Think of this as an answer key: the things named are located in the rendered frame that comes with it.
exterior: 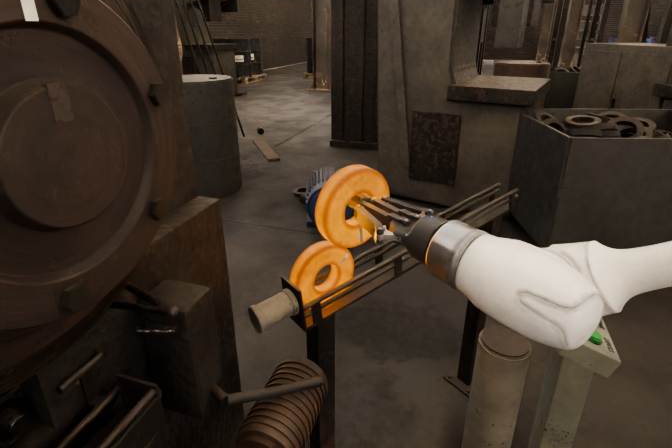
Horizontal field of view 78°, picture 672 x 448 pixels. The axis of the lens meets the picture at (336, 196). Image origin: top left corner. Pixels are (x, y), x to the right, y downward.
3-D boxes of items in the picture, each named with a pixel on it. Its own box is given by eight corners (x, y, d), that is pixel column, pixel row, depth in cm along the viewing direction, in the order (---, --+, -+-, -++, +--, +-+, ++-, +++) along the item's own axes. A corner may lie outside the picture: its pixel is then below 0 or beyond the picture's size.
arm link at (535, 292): (440, 298, 55) (487, 296, 64) (556, 374, 44) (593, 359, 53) (471, 223, 54) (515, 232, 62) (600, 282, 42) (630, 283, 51)
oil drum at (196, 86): (151, 196, 326) (131, 79, 293) (197, 173, 379) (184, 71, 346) (218, 205, 310) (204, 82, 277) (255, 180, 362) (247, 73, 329)
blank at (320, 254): (312, 314, 97) (320, 322, 94) (275, 280, 87) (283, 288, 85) (355, 264, 101) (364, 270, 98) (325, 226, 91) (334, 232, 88)
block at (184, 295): (153, 408, 77) (129, 300, 69) (180, 376, 84) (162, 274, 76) (203, 423, 74) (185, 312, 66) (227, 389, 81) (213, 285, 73)
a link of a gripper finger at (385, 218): (410, 241, 67) (404, 244, 66) (362, 216, 75) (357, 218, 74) (412, 219, 65) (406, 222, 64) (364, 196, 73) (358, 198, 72)
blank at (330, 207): (309, 180, 71) (320, 186, 69) (377, 153, 79) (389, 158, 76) (318, 254, 78) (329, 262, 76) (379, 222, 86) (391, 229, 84)
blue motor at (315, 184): (305, 236, 263) (304, 185, 250) (307, 202, 316) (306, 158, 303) (354, 236, 264) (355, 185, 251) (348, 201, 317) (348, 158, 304)
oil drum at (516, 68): (484, 144, 477) (495, 62, 444) (483, 132, 530) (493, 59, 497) (540, 148, 461) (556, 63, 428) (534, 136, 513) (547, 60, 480)
